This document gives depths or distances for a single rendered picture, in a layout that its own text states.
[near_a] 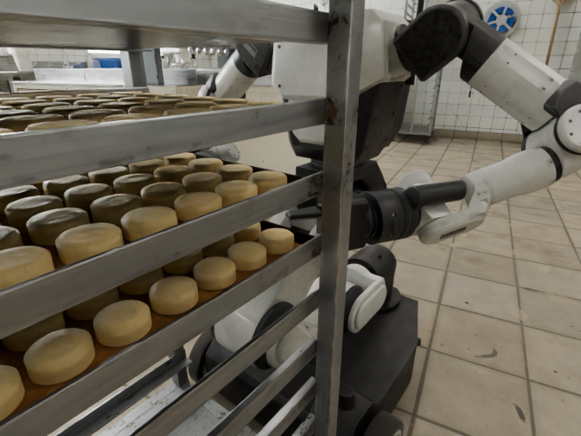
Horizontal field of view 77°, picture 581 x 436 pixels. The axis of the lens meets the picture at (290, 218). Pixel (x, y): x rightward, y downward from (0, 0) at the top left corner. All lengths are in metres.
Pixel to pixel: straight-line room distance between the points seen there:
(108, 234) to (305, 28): 0.28
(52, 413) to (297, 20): 0.40
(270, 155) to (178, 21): 1.57
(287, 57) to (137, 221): 0.56
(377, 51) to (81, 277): 0.63
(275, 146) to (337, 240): 1.37
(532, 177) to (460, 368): 0.85
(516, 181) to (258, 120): 0.47
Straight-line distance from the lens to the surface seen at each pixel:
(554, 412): 1.42
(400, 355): 1.15
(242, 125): 0.36
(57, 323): 0.42
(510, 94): 0.75
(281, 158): 1.84
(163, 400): 1.07
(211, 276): 0.43
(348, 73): 0.45
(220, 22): 0.34
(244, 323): 0.76
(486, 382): 1.41
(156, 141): 0.30
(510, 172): 0.71
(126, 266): 0.31
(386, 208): 0.59
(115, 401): 0.98
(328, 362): 0.62
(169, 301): 0.40
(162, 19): 0.31
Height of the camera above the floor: 0.92
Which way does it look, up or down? 22 degrees down
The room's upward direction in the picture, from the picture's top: straight up
